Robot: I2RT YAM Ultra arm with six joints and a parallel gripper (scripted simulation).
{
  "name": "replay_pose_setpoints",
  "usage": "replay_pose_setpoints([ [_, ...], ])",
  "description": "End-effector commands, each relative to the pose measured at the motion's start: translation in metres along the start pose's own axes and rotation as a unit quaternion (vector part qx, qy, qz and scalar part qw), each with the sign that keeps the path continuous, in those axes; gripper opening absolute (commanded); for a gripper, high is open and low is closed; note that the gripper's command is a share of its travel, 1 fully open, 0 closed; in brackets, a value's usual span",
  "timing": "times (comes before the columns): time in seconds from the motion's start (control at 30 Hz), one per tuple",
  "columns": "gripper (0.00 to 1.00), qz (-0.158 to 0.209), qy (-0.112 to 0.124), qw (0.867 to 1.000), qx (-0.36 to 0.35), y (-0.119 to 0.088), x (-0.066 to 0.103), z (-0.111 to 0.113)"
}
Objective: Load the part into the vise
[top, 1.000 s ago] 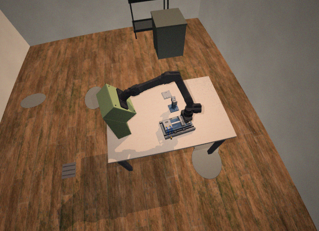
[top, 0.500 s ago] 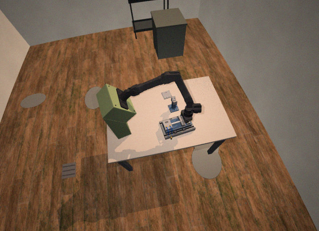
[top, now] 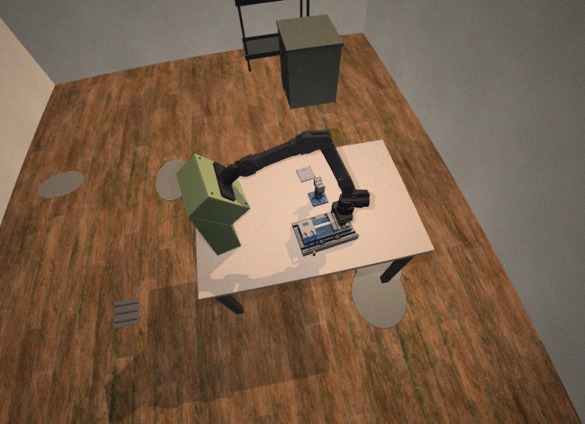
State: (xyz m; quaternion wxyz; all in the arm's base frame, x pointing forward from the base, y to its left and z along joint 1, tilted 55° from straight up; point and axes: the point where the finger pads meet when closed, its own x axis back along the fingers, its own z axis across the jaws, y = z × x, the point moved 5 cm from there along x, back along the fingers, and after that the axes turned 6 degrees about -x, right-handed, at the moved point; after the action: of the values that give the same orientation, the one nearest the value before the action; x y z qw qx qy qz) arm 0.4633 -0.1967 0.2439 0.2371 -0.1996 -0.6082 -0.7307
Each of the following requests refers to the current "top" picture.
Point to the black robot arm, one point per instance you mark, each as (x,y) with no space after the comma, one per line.
(308,143)

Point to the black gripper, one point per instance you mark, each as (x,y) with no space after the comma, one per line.
(341,214)

